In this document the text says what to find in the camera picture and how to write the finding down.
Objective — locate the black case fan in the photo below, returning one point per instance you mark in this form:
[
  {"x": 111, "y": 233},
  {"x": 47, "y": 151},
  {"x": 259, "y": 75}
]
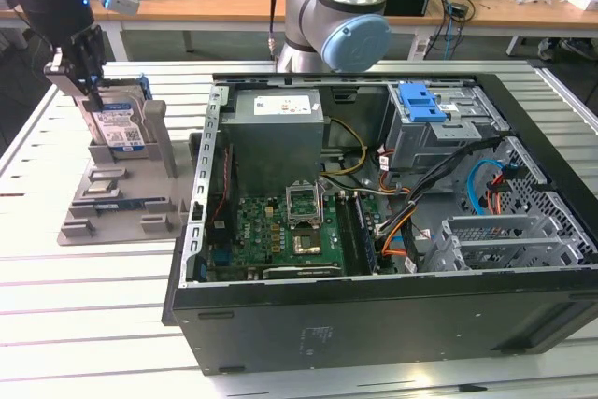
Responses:
[{"x": 219, "y": 221}]

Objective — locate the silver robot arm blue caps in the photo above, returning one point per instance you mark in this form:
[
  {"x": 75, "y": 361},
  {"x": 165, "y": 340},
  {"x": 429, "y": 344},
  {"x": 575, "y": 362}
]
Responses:
[{"x": 336, "y": 2}]

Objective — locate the blue plastic latch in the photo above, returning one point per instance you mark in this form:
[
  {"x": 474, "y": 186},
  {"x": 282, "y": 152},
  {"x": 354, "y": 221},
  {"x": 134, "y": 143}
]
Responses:
[{"x": 420, "y": 104}]

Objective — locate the silver CPU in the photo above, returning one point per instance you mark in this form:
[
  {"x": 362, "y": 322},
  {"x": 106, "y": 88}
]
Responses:
[{"x": 100, "y": 187}]

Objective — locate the CPU socket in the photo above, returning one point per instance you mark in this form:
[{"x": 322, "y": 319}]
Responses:
[{"x": 303, "y": 205}]

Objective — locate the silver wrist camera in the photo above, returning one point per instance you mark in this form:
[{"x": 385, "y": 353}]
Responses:
[{"x": 119, "y": 1}]

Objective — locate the black PC case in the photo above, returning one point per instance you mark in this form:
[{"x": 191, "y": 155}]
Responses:
[{"x": 374, "y": 324}]

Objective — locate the silver disk bay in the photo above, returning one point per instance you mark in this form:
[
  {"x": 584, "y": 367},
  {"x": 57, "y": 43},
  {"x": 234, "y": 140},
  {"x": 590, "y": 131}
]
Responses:
[{"x": 495, "y": 226}]

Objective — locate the silver optical drive cage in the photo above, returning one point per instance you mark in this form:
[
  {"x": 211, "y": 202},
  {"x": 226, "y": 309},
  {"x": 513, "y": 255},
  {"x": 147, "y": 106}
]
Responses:
[{"x": 420, "y": 142}]

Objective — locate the RAM stick blue label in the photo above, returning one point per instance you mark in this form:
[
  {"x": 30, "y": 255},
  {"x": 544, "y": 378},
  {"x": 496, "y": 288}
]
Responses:
[{"x": 119, "y": 205}]

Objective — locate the grey power supply unit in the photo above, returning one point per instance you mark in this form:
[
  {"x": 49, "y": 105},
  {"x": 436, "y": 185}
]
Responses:
[{"x": 271, "y": 137}]

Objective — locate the RAM stick in slot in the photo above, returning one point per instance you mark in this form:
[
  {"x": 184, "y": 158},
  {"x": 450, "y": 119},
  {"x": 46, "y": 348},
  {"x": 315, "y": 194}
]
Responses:
[{"x": 364, "y": 235}]

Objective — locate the wooden desk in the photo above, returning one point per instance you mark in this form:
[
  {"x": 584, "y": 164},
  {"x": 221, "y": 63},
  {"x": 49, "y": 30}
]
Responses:
[{"x": 210, "y": 2}]

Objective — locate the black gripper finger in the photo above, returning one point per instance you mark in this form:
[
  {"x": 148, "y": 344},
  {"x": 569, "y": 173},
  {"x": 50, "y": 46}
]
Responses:
[
  {"x": 95, "y": 58},
  {"x": 79, "y": 62}
]

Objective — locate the grey parts rack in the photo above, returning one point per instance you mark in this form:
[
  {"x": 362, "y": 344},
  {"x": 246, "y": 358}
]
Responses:
[{"x": 135, "y": 226}]

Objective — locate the square chipset chip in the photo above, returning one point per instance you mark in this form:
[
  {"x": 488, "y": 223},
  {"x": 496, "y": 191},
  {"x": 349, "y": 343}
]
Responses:
[{"x": 307, "y": 243}]

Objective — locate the green motherboard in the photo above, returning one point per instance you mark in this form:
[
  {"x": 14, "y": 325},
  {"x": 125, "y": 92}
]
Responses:
[{"x": 261, "y": 231}]

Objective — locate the hard disk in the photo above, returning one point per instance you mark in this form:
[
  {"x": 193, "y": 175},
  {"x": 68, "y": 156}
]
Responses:
[{"x": 119, "y": 123}]

